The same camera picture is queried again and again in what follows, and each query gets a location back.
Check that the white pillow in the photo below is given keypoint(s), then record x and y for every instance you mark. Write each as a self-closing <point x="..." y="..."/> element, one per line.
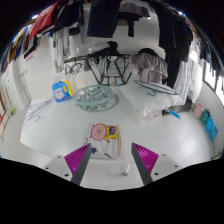
<point x="150" y="101"/>

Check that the grey garment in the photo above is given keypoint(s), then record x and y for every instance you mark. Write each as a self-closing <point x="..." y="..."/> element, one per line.
<point x="150" y="66"/>

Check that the cartoon print white towel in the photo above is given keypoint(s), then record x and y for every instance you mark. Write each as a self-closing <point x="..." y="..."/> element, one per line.
<point x="103" y="140"/>

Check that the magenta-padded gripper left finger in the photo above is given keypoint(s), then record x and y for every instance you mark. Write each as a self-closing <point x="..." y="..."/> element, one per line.
<point x="77" y="159"/>

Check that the red shirt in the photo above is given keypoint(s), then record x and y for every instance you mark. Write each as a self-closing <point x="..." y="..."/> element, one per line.
<point x="45" y="18"/>

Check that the dark hanging garments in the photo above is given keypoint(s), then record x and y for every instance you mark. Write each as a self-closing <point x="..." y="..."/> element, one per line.
<point x="106" y="16"/>

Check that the round pale blue peg hanger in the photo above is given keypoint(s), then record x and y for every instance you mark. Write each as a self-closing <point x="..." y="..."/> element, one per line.
<point x="95" y="97"/>

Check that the row of colourful hanging clothes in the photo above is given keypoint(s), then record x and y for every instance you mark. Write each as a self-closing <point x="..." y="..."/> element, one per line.
<point x="20" y="46"/>

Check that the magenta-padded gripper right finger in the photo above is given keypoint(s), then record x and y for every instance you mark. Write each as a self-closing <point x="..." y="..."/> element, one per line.
<point x="146" y="159"/>

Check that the pink bucket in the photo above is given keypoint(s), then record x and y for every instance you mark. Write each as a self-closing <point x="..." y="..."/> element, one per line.
<point x="198" y="110"/>

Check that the black folding drying rack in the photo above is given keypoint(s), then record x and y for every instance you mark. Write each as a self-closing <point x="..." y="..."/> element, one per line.
<point x="111" y="68"/>

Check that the blue detergent bottle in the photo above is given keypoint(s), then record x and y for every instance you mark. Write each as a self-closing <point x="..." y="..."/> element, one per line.
<point x="60" y="93"/>

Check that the window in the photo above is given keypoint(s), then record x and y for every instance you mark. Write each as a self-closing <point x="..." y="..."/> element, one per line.
<point x="215" y="80"/>

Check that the black hanging clothes group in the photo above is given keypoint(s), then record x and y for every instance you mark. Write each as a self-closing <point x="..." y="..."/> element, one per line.
<point x="175" y="36"/>

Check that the blue plastic basket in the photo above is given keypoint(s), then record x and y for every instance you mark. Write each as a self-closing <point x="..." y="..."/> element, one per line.
<point x="211" y="128"/>

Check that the yellow plastic container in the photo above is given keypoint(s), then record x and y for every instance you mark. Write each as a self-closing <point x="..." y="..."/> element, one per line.
<point x="70" y="89"/>

